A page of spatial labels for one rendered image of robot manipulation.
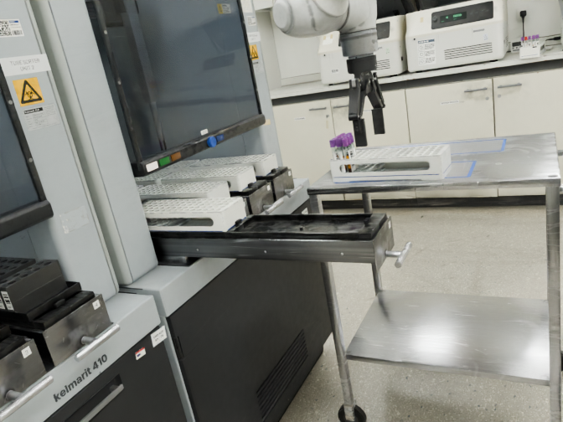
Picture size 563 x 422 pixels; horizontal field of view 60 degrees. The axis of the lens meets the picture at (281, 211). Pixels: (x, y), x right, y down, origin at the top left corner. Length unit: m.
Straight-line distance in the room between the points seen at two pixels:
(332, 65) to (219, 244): 2.45
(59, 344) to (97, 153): 0.40
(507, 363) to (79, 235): 1.13
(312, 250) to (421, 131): 2.38
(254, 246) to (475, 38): 2.39
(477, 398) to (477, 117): 1.89
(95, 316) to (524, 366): 1.09
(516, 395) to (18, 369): 1.47
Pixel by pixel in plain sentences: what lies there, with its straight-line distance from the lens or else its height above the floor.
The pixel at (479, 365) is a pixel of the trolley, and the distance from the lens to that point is 1.51.
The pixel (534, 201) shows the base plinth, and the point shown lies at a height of 0.03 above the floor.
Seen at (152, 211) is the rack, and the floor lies 0.86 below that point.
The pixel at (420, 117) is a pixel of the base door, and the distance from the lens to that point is 3.32.
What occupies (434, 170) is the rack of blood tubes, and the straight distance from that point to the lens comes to 1.25.
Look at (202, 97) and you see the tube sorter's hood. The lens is 1.41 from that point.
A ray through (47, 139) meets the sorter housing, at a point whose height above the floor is 1.10.
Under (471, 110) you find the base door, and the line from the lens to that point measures 3.26.
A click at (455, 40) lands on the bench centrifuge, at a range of 3.24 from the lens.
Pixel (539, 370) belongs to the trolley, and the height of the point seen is 0.28.
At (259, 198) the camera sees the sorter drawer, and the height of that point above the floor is 0.78.
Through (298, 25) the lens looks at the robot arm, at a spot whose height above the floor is 1.22.
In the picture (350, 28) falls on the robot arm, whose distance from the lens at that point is 1.26.
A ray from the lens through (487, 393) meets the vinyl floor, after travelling 1.86.
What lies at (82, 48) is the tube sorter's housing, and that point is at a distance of 1.15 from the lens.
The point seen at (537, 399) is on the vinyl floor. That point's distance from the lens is 1.86.
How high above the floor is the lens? 1.18
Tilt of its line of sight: 18 degrees down
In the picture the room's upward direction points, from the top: 11 degrees counter-clockwise
